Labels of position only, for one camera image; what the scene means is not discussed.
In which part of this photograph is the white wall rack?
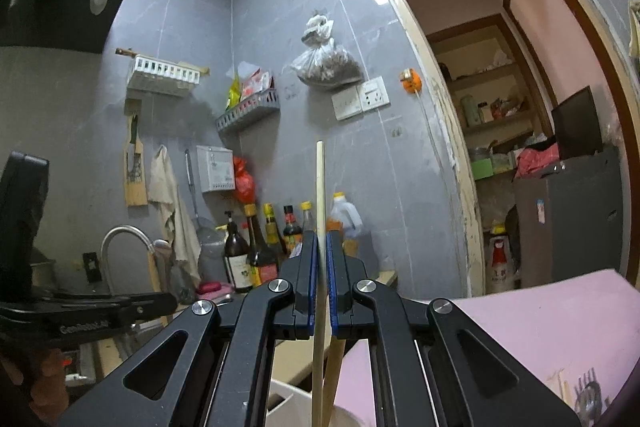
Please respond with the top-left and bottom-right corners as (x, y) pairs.
(126, 54), (211, 98)

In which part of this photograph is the brown bottle yellow cap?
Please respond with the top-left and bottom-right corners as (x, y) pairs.
(262, 203), (287, 259)

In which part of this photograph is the white wall box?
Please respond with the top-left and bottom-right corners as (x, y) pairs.
(196, 145), (236, 194)

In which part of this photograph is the green jar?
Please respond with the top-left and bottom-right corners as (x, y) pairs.
(460, 94), (482, 128)

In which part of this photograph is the black wall outlet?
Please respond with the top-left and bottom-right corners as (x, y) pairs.
(82, 252), (104, 284)

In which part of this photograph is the orange wall hook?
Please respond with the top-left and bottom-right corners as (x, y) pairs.
(400, 68), (422, 96)

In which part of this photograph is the grey cabinet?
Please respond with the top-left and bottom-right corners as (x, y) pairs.
(514, 147), (627, 292)

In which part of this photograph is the clear bottle yellow cap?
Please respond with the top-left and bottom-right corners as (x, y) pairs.
(300, 201), (317, 234)

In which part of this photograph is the dark bottle red label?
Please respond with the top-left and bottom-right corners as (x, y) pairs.
(282, 205), (304, 258)

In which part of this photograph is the oil jug with yellow label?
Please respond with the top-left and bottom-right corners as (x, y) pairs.
(326, 192), (365, 258)

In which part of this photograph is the kitchen knife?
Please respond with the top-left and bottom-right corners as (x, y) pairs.
(127, 114), (142, 184)

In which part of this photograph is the red white bottle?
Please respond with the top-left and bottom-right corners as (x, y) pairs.
(487, 226), (522, 294)

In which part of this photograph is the person's left hand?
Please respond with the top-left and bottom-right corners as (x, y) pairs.
(0, 347), (72, 427)

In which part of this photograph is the pink floral tablecloth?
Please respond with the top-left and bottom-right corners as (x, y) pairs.
(330, 267), (640, 427)

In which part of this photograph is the metal strainer ladle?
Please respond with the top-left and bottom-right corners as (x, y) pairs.
(184, 149), (217, 254)

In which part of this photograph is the wooden chopstick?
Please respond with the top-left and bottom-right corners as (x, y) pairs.
(320, 339), (347, 427)
(311, 141), (327, 427)

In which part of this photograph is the hanging bag of dried goods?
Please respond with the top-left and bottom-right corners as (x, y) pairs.
(290, 10), (363, 88)

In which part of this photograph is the cream rubber glove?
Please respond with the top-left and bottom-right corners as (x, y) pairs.
(627, 0), (640, 68)

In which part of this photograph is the tall dark bottle yellow cap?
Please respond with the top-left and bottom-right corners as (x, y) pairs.
(243, 203), (279, 289)

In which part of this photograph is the red white packet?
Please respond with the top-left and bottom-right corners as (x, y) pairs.
(240, 67), (275, 104)

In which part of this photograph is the wooden door frame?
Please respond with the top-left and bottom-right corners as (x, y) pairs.
(354, 0), (640, 299)

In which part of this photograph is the white plastic container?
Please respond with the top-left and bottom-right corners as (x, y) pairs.
(265, 377), (362, 427)

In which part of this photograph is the metal faucet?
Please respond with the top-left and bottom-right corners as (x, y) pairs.
(100, 225), (173, 297)

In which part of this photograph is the red plastic bag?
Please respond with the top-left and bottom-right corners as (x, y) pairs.
(232, 156), (257, 204)

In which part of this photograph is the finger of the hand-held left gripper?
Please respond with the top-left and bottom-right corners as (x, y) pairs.
(117, 290), (179, 324)

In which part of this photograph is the grey basket shelf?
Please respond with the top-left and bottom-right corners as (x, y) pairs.
(216, 89), (281, 134)

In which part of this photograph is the wooden ledge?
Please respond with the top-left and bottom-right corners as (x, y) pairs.
(369, 269), (399, 289)

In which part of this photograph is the black flat panel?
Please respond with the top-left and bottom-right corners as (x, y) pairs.
(551, 86), (604, 160)

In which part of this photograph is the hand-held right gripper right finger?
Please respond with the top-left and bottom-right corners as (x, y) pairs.
(326, 229), (583, 427)

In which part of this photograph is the wooden knife holder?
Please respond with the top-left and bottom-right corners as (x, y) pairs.
(123, 99), (149, 208)

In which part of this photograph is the yellow green packet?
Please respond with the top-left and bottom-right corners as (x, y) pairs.
(226, 74), (244, 111)

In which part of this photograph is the white wall switch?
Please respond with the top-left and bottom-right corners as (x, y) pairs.
(331, 87), (362, 122)

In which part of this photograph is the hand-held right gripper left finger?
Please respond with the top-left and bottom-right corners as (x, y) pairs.
(60, 229), (321, 427)

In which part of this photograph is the pink red cloth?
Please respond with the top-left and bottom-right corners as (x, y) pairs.
(515, 142), (562, 180)

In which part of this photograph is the beige hanging towel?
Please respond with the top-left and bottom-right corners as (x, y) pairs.
(148, 144), (202, 280)

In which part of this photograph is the pink sponge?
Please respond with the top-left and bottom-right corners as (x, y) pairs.
(196, 281), (234, 304)

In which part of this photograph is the wooden shelf unit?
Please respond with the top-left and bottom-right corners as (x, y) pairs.
(427, 14), (557, 188)

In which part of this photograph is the white wall socket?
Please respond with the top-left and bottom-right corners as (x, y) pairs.
(359, 76), (391, 112)

